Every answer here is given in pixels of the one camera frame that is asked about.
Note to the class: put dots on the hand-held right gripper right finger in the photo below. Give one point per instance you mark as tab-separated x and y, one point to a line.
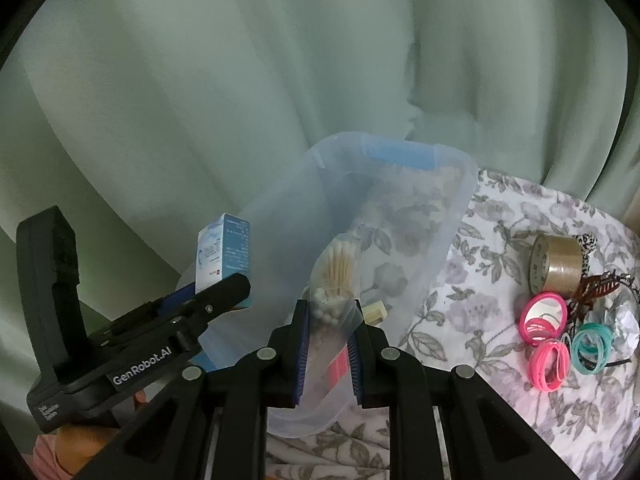
355	360

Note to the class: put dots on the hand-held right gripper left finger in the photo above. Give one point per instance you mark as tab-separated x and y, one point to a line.
302	355

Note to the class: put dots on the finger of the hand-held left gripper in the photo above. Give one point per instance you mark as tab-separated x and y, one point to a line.
220	300
182	294

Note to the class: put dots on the small blue white box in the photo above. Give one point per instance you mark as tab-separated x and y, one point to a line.
225	250

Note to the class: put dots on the zip bag of cotton swabs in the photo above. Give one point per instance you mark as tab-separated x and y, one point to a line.
332	280

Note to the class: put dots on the clear plastic container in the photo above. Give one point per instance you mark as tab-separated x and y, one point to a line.
425	210

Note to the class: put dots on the brown tape roll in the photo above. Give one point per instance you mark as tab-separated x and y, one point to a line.
562	265

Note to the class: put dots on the white paper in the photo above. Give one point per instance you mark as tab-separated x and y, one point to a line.
625	327

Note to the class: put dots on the person's left hand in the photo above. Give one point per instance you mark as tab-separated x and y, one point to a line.
85	442

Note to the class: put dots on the small cream plastic piece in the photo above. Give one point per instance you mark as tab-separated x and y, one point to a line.
374	312

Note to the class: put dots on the pink round mirror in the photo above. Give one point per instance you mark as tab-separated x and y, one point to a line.
542	319

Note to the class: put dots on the pale green curtain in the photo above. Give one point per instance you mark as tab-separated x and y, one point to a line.
200	85

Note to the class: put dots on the brown hair claw clip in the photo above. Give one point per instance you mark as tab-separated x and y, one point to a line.
597	287

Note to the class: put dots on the leopard print scrunchie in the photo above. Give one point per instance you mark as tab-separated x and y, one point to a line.
586	245

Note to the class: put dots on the black hair pin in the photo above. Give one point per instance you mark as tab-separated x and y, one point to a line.
619	361

